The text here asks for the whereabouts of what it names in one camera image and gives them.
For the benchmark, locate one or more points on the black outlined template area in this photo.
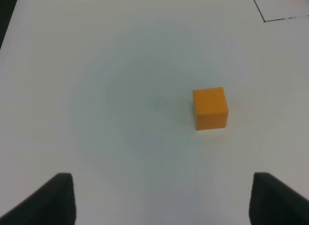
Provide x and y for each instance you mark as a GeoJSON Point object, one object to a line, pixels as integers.
{"type": "Point", "coordinates": [277, 10]}

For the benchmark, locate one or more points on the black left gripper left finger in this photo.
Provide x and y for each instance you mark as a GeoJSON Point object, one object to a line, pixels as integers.
{"type": "Point", "coordinates": [52, 204]}

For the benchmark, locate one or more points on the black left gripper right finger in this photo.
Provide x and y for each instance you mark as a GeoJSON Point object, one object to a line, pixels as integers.
{"type": "Point", "coordinates": [274, 203]}

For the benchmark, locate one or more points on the orange cube block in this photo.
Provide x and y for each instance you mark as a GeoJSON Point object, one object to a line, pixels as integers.
{"type": "Point", "coordinates": [210, 108]}

